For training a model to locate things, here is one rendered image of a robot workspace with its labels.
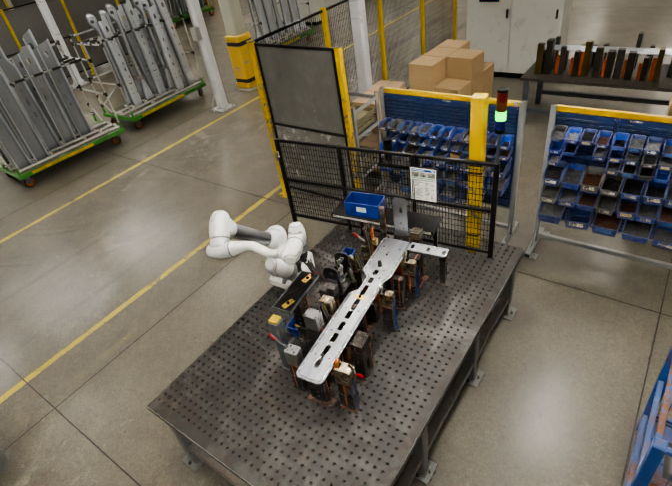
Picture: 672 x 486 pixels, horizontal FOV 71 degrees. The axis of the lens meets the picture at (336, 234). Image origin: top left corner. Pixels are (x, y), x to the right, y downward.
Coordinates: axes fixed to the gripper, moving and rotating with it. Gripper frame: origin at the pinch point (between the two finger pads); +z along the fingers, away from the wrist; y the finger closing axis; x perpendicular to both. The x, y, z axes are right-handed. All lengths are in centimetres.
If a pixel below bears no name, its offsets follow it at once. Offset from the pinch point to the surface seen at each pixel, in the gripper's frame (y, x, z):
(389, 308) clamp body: 47, 26, 27
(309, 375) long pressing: 46, -47, 20
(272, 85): -235, 181, -32
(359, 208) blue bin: -29, 87, 9
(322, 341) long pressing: 34.7, -24.8, 19.9
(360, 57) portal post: -273, 375, 0
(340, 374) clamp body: 62, -38, 16
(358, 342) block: 55, -14, 17
